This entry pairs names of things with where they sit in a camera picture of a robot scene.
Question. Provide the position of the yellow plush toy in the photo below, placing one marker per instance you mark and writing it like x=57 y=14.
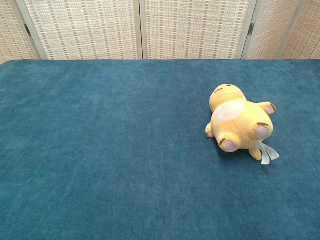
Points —
x=237 y=120

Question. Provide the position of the blue velvet table cloth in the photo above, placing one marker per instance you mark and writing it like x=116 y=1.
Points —
x=125 y=150

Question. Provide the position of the woven rattan screen panel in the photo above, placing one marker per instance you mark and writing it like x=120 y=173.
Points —
x=306 y=37
x=272 y=30
x=85 y=30
x=10 y=32
x=197 y=30

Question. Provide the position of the black metal screen hinge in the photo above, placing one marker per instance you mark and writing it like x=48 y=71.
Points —
x=27 y=30
x=251 y=29

